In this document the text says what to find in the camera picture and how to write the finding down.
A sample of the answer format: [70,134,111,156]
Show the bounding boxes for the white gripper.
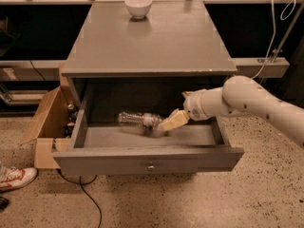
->
[158,89,208,131]

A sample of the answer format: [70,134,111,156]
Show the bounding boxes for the clear plastic water bottle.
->
[118,111,165,138]

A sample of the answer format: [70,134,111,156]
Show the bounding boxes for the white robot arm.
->
[159,76,304,147]

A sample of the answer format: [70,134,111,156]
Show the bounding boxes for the grey open top drawer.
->
[52,79,246,177]

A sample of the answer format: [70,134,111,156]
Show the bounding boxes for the silver drawer knob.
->
[147,163,155,172]

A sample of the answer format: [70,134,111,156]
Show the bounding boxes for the grey wooden cabinet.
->
[61,0,239,125]

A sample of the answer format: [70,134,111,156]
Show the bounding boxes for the cans inside cardboard box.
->
[65,104,78,138]

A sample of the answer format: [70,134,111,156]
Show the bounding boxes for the white ceramic bowl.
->
[124,0,152,19]

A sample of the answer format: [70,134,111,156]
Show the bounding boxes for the brown cardboard box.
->
[20,63,75,169]

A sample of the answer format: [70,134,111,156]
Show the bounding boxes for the white and red sneaker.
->
[0,165,37,192]

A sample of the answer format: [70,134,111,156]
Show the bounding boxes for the black shoe tip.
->
[0,196,10,211]

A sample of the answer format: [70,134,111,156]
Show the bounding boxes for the black floor cable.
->
[56,168,104,228]

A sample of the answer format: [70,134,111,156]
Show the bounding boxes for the white hanging cable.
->
[250,0,304,81]

